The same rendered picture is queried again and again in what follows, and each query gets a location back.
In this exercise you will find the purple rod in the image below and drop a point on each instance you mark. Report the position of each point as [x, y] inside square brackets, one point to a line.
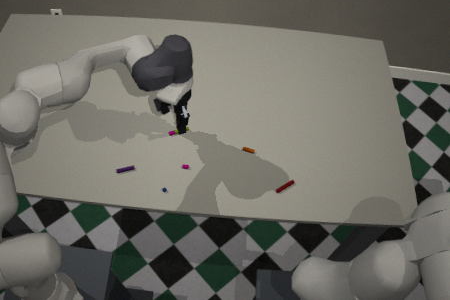
[125, 169]

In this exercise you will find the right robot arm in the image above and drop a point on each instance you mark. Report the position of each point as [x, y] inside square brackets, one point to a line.
[389, 270]

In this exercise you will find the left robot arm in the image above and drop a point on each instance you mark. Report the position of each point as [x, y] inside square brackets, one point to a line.
[30, 258]

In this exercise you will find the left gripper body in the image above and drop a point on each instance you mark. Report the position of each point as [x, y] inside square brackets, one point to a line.
[185, 98]

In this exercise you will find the orange rod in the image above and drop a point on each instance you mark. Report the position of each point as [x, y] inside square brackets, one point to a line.
[248, 150]

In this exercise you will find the dark red rod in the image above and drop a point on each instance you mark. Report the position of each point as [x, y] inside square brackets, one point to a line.
[285, 186]

